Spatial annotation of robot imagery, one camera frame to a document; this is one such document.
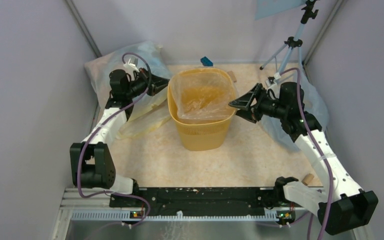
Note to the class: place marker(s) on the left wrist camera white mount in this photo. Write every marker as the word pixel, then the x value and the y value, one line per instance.
pixel 132 64

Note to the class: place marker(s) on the large stuffed bag left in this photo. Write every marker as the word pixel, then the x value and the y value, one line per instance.
pixel 99 69

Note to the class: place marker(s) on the yellow plastic trash bin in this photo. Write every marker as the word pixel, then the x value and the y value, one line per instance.
pixel 202 136

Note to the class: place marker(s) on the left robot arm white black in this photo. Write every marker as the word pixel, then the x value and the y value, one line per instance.
pixel 91 162

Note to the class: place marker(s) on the clear plastic trash bag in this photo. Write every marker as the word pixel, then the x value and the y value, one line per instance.
pixel 202 95

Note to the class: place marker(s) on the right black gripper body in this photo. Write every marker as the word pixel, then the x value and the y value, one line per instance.
pixel 263 105

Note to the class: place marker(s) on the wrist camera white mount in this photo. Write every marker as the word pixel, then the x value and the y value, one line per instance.
pixel 132 64
pixel 272 81

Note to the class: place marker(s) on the light blue tripod stand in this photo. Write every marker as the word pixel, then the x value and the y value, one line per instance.
pixel 293 41

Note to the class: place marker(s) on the yellow plastic bag on floor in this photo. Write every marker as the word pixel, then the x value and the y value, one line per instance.
pixel 146 123

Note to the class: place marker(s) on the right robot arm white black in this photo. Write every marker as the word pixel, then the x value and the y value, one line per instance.
pixel 343 205

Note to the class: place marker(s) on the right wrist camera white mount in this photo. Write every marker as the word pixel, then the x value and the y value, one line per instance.
pixel 272 81

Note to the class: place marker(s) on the blue toy brick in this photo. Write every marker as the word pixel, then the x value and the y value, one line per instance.
pixel 206 62

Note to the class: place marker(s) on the wooden cylinder near right base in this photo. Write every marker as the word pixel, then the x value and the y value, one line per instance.
pixel 308 179

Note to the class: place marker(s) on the white cable duct strip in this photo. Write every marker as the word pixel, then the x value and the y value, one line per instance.
pixel 127 216

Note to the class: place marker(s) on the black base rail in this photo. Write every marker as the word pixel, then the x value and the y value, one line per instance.
pixel 202 201

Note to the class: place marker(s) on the blue stuffed bag right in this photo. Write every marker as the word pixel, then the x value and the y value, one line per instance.
pixel 313 103

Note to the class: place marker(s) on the wooden block rear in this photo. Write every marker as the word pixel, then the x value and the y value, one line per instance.
pixel 232 76

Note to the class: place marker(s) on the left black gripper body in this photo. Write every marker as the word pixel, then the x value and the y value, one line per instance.
pixel 145 83

